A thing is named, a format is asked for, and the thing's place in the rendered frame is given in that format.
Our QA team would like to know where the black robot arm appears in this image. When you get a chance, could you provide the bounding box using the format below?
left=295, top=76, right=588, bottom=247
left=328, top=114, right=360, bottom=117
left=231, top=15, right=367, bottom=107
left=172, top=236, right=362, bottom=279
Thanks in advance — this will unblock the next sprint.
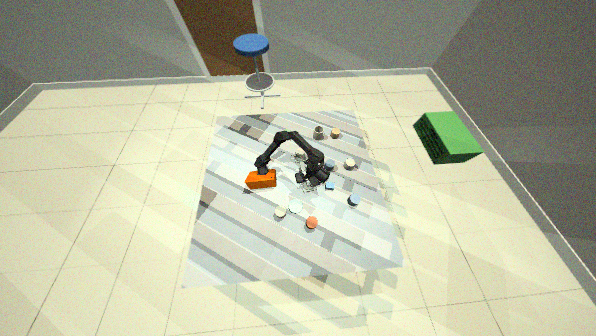
left=254, top=131, right=330, bottom=186

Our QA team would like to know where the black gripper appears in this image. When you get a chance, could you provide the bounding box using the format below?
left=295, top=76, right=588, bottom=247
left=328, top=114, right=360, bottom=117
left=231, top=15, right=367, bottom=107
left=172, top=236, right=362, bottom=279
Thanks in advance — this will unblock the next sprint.
left=295, top=170, right=315, bottom=184

